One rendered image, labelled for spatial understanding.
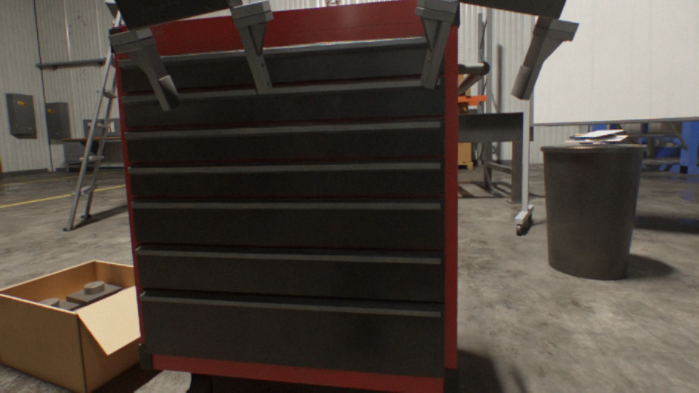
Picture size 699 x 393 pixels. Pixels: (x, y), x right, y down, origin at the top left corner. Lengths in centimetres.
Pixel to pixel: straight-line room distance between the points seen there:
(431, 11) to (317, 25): 34
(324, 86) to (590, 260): 163
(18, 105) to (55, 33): 226
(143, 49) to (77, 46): 1225
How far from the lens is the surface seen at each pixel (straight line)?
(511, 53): 916
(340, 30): 74
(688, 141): 751
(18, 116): 1267
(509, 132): 390
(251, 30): 47
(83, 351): 131
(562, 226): 202
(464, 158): 768
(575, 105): 286
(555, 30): 53
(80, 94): 1259
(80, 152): 1153
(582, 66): 289
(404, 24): 73
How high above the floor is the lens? 69
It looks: 6 degrees down
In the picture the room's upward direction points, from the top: 2 degrees counter-clockwise
